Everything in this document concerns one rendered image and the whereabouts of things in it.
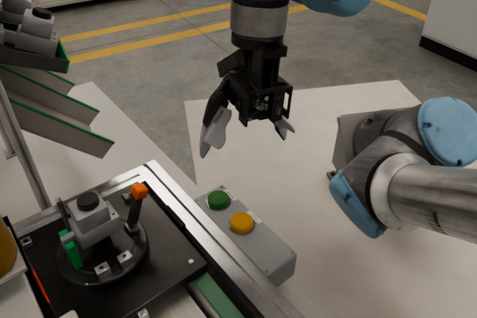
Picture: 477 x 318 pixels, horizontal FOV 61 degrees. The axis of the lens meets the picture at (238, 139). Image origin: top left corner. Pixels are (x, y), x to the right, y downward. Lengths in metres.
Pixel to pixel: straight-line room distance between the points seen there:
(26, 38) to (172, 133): 1.85
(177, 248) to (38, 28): 0.43
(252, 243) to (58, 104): 0.49
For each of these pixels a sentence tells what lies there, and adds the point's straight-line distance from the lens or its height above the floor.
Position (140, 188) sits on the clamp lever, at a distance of 0.65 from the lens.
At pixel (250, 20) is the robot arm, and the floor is 1.32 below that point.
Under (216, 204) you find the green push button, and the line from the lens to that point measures 0.74.
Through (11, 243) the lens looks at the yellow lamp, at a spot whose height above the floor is 1.27.
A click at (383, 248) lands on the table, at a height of 0.86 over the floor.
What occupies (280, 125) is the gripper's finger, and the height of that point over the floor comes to 1.12.
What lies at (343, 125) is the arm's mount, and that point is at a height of 1.02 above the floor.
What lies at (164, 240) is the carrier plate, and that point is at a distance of 0.70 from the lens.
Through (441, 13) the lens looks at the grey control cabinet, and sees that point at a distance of 3.72.
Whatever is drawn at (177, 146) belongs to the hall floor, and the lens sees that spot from 2.44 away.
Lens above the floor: 1.52
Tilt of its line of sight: 38 degrees down
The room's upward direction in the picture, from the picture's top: straight up
